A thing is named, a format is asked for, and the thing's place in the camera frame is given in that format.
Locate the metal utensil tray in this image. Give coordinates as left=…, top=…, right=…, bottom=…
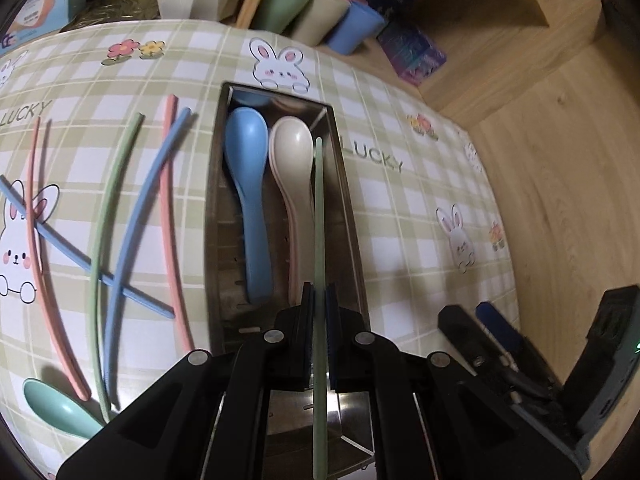
left=204, top=81, right=374, bottom=479

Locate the pink chopstick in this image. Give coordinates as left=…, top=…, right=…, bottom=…
left=160, top=93, right=196, bottom=356
left=25, top=117, right=91, bottom=401

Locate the teal green spoon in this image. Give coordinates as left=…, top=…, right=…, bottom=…
left=23, top=378, right=104, bottom=439

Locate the cream white spoon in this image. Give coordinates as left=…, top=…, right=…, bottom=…
left=268, top=116, right=317, bottom=306

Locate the blue spoon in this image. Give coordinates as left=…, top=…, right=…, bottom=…
left=224, top=107, right=272, bottom=304

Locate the checkered bunny tablecloth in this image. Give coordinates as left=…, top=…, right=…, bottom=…
left=0, top=19, right=522, bottom=480

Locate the gold round tin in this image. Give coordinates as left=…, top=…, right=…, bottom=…
left=62, top=0, right=160, bottom=32

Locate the blue cup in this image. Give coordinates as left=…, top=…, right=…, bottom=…
left=326, top=0, right=386, bottom=55

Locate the blue chopstick long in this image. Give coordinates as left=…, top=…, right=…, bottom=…
left=103, top=107, right=192, bottom=403

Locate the beige cup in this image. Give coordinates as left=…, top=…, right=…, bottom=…
left=291, top=0, right=349, bottom=47

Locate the purple box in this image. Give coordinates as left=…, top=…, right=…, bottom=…
left=376, top=23, right=447, bottom=87

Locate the green cup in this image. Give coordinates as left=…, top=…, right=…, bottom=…
left=250, top=0, right=311, bottom=34

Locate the light blue probiotics box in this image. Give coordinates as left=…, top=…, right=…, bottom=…
left=1, top=0, right=87, bottom=55

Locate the wooden shelf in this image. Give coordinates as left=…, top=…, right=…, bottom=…
left=234, top=0, right=640, bottom=131

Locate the blue chopstick crossing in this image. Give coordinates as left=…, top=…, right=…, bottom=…
left=1, top=176, right=175, bottom=318

